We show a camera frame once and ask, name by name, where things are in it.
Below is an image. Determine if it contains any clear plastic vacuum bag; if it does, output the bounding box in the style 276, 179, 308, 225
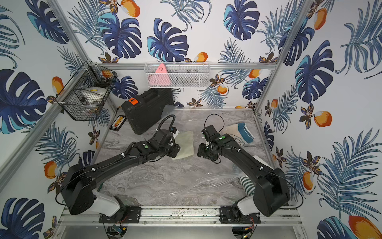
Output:
152, 110, 264, 206

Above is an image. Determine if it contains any cream and teal towel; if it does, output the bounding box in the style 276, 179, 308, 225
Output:
222, 122, 254, 146

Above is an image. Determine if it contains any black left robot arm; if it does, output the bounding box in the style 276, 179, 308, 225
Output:
59, 125, 180, 217

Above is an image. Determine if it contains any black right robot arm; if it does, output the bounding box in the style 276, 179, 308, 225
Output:
197, 120, 295, 217

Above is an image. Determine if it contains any green striped folded towel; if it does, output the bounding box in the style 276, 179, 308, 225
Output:
239, 176, 256, 196

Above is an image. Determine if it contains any black plastic tool case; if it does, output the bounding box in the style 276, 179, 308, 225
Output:
121, 88, 174, 135

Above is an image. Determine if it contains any small black orange box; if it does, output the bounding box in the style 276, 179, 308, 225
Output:
109, 115, 127, 131

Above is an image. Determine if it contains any pink triangle object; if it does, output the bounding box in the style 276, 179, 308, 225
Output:
148, 63, 171, 88

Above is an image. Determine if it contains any aluminium front rail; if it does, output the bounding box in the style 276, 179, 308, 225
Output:
58, 205, 302, 227

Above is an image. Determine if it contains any clear wall-mounted tray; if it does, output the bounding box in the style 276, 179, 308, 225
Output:
144, 62, 211, 88

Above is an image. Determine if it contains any black wire basket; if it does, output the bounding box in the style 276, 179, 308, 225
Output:
55, 62, 117, 121

